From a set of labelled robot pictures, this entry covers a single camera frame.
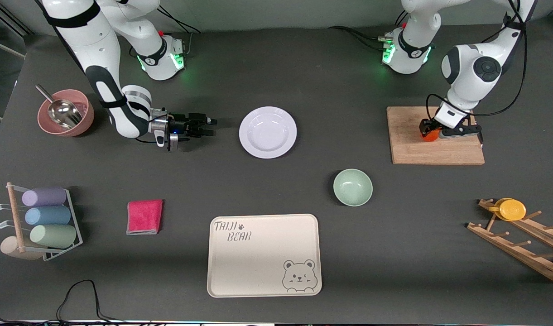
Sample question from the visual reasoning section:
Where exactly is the white round plate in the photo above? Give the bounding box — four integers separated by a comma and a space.
239, 106, 298, 159

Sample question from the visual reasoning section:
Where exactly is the wooden cutting board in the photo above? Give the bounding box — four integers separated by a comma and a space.
387, 106, 485, 165

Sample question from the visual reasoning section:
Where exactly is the pink bowl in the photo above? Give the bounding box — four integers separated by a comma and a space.
37, 89, 95, 137

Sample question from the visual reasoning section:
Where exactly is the light green bowl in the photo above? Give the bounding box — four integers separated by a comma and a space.
333, 168, 374, 207

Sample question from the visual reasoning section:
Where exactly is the pink folded cloth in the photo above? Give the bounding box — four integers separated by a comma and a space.
126, 200, 163, 235

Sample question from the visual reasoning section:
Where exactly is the metal scoop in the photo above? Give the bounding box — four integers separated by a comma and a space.
35, 85, 83, 129

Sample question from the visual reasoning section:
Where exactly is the yellow mug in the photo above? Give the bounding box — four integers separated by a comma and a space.
488, 198, 527, 221

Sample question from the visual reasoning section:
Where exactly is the beige bear print tray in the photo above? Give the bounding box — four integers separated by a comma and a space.
207, 214, 322, 298

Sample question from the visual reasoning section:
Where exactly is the purple cup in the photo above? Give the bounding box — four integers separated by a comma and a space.
22, 187, 67, 207

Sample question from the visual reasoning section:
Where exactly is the blue cup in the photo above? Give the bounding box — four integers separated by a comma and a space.
24, 206, 72, 226

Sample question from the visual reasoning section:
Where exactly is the wooden peg drying rack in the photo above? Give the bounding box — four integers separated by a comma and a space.
466, 198, 553, 286

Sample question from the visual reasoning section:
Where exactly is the pale green cup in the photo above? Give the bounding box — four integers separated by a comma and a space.
29, 224, 77, 249

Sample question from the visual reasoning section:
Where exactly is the beige cup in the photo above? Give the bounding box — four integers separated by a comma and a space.
0, 236, 46, 261

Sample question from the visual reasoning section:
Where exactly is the black right base cable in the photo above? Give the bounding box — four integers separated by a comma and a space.
156, 5, 201, 57

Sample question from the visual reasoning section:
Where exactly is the black base cable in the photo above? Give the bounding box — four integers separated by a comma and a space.
156, 5, 201, 57
327, 25, 388, 50

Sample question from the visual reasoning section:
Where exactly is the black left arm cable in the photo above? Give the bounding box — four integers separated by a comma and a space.
426, 0, 530, 136

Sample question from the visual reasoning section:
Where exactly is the black left base cable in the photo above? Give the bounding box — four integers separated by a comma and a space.
327, 25, 388, 50

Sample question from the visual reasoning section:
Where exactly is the black looped table cable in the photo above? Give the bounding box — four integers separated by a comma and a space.
54, 279, 123, 324

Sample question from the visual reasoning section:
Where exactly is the white wire cup rack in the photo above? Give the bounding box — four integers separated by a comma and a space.
0, 182, 83, 262

